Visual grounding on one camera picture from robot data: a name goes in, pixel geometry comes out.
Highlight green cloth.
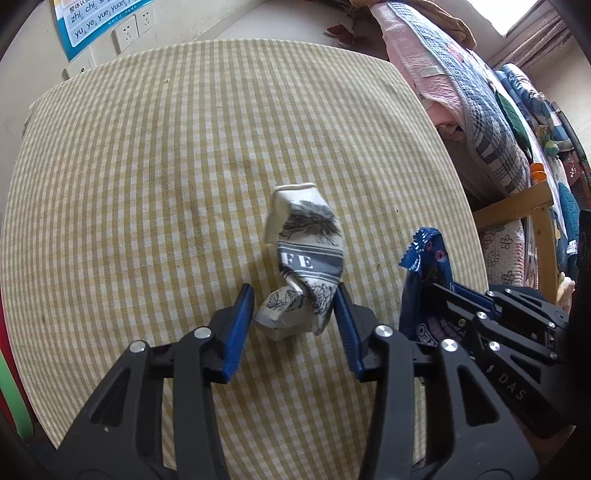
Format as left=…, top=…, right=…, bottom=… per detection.
left=496, top=90, right=532, bottom=148

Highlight wooden chair frame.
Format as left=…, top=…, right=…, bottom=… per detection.
left=473, top=180, right=561, bottom=305

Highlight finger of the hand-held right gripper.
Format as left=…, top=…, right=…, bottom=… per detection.
left=427, top=285, right=509, bottom=365
left=451, top=282, right=499, bottom=315

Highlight curtain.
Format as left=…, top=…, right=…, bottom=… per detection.
left=489, top=0, right=578, bottom=70

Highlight folded blue quilts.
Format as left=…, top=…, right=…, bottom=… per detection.
left=494, top=65, right=573, bottom=153

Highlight red shoe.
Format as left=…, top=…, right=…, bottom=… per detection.
left=325, top=23, right=356, bottom=44

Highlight white wrapper grey print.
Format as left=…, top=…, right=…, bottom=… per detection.
left=253, top=183, right=346, bottom=342

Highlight bed with plaid quilt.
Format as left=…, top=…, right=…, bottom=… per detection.
left=406, top=0, right=532, bottom=195

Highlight window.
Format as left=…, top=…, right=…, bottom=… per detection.
left=499, top=0, right=555, bottom=38

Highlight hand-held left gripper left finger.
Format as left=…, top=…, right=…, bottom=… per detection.
left=55, top=284, right=256, bottom=480

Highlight blue cookie wrapper pink print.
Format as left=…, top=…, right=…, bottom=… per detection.
left=398, top=227, right=467, bottom=344

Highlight floral cushion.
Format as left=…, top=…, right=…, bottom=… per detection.
left=478, top=219, right=539, bottom=287

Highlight green-rimmed red basin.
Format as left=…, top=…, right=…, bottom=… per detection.
left=0, top=323, right=35, bottom=441

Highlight pink bed sheet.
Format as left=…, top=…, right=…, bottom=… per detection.
left=369, top=2, right=467, bottom=139

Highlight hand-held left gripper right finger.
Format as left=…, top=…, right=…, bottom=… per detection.
left=333, top=282, right=540, bottom=480

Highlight alphabet wall poster blue border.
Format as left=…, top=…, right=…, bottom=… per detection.
left=51, top=0, right=153, bottom=63

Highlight white round-port wall socket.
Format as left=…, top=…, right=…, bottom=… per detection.
left=62, top=46, right=95, bottom=79

